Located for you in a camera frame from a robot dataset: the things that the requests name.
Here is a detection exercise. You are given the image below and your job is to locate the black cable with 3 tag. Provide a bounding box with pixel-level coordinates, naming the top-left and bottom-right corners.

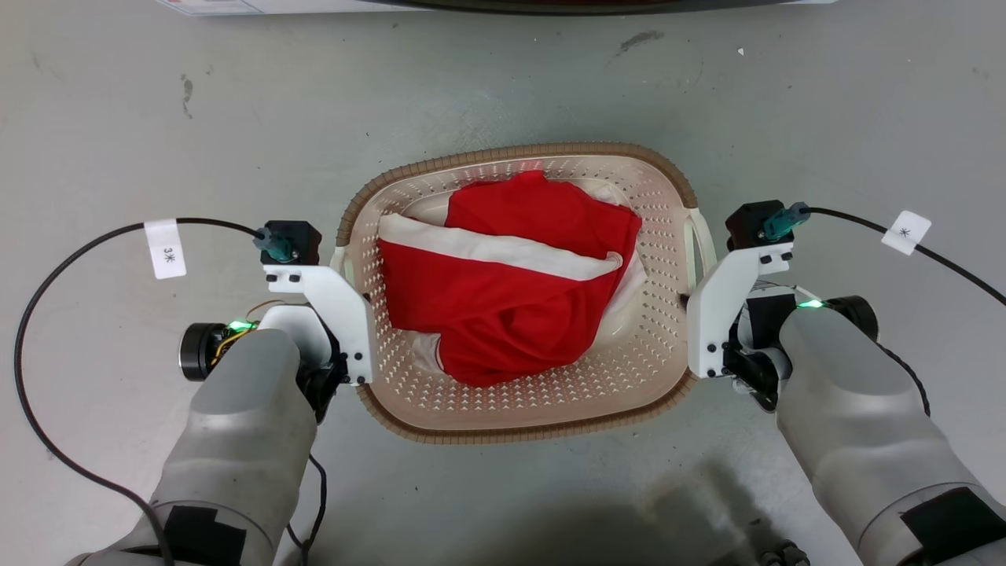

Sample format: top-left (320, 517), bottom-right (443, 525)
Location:
top-left (14, 218), bottom-right (296, 566)

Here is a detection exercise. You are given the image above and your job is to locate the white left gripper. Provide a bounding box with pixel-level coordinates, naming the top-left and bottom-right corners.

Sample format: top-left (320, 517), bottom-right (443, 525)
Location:
top-left (258, 264), bottom-right (377, 423)

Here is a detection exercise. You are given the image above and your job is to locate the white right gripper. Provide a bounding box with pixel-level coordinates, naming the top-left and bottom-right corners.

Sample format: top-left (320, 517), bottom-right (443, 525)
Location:
top-left (687, 241), bottom-right (820, 412)

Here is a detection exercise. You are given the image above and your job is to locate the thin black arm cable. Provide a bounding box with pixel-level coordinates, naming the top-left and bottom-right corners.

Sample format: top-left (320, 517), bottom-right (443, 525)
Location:
top-left (285, 454), bottom-right (328, 566)
top-left (879, 344), bottom-right (933, 418)

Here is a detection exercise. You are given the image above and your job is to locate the red and white garment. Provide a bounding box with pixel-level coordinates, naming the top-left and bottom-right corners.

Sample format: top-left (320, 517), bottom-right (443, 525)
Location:
top-left (376, 169), bottom-right (648, 389)

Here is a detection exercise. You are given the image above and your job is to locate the beige laundry basket brown rim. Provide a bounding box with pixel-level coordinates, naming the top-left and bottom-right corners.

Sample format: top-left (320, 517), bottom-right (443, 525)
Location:
top-left (334, 141), bottom-right (718, 446)

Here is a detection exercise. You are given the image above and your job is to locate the black cable with star tag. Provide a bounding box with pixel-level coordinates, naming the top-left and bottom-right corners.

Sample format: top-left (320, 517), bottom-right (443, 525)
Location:
top-left (761, 202), bottom-right (1006, 307)

